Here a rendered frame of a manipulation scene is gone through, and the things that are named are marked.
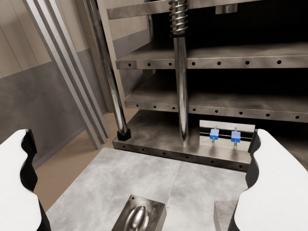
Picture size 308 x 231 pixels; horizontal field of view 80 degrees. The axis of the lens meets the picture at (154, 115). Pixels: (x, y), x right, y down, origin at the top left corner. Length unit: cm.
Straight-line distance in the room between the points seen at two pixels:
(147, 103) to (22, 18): 186
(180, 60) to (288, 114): 55
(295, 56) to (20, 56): 237
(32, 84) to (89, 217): 191
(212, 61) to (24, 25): 212
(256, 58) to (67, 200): 105
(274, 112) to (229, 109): 20
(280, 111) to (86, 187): 98
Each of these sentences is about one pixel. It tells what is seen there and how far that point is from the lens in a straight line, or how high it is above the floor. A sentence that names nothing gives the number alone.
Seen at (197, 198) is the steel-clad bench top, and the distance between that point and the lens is 88.
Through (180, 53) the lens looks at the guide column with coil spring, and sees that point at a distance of 88.
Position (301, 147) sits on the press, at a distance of 127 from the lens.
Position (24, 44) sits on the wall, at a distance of 255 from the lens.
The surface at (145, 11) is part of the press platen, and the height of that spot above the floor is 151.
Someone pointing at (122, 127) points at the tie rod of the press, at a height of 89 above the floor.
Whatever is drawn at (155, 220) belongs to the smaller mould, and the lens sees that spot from 75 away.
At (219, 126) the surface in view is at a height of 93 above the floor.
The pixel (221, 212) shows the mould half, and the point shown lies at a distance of 72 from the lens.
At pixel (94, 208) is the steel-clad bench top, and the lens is 94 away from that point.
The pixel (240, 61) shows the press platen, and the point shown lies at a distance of 91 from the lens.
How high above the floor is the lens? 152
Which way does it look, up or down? 30 degrees down
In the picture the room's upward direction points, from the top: 8 degrees counter-clockwise
